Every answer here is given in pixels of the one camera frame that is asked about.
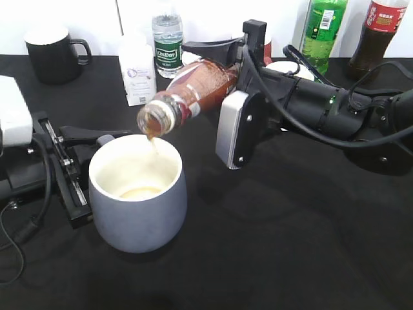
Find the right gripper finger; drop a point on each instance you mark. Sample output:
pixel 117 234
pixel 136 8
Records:
pixel 223 52

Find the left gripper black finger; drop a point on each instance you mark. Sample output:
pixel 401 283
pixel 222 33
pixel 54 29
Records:
pixel 69 135

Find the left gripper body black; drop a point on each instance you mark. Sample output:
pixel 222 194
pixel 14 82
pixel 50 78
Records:
pixel 66 173

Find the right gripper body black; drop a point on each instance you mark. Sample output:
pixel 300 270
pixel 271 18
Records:
pixel 254 77

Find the Nescafe coffee bottle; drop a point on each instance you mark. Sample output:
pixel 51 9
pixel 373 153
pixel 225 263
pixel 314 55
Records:
pixel 198 87

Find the grey ceramic mug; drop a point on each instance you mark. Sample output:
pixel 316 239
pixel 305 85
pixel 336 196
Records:
pixel 137 191

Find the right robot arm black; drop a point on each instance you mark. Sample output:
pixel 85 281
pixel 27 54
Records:
pixel 372 127

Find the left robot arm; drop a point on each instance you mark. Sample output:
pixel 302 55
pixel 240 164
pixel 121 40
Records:
pixel 69 150

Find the red ceramic mug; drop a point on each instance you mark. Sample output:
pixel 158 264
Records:
pixel 267 59

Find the white ceramic mug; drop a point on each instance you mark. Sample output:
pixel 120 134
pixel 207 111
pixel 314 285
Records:
pixel 290 66

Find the black ceramic mug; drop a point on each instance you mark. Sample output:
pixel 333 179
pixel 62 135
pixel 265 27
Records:
pixel 56 57

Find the green sprite bottle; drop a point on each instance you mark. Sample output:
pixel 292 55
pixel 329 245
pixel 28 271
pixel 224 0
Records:
pixel 322 24

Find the clear water bottle green label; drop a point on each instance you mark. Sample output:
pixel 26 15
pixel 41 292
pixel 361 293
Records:
pixel 167 33

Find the white carton box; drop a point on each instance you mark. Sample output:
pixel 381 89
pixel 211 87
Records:
pixel 136 62

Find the cola bottle red label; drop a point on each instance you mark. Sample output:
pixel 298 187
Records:
pixel 381 23

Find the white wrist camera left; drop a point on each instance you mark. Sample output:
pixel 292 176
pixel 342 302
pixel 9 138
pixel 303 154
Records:
pixel 16 120

